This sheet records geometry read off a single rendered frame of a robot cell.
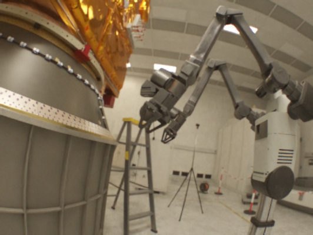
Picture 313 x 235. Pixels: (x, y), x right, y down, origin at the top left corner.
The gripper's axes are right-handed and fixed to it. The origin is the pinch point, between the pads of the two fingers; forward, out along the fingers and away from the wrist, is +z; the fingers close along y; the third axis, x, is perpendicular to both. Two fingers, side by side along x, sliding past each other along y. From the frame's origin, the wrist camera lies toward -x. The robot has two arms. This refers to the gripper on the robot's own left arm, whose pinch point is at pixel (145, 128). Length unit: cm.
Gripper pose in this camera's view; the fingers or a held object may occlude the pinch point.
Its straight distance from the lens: 53.2
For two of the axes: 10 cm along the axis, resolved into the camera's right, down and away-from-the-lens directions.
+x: 7.6, 5.8, -3.0
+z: -6.2, 7.8, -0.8
